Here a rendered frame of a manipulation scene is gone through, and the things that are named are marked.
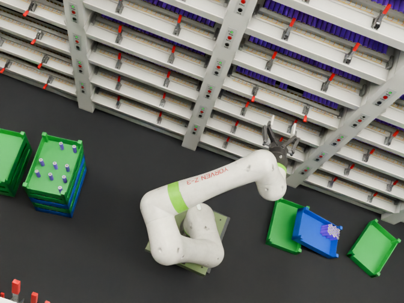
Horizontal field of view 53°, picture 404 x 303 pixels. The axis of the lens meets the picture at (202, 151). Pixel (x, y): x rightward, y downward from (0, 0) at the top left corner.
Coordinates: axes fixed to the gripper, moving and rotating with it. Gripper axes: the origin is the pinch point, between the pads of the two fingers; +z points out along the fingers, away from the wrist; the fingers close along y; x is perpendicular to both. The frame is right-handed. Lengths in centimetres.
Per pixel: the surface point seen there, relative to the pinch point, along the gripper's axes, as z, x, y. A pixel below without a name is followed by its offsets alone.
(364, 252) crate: 11, -87, 91
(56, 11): 25, -6, -117
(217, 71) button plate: 18.6, -0.1, -34.7
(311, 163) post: 29, -47, 34
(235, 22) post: 12.1, 31.0, -34.8
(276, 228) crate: 6, -88, 33
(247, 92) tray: 21.4, -8.3, -17.3
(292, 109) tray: 21.3, -8.3, 6.0
